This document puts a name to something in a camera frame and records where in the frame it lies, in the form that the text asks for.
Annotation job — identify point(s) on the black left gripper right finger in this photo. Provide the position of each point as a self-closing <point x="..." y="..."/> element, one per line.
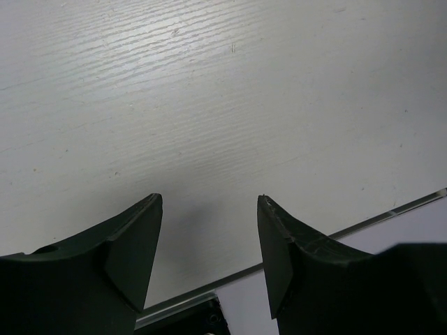
<point x="317" y="285"/>

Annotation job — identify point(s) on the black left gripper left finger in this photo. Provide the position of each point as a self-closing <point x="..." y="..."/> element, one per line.
<point x="94" y="282"/>

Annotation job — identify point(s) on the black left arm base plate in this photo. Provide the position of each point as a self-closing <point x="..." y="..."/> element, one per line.
<point x="202" y="318"/>

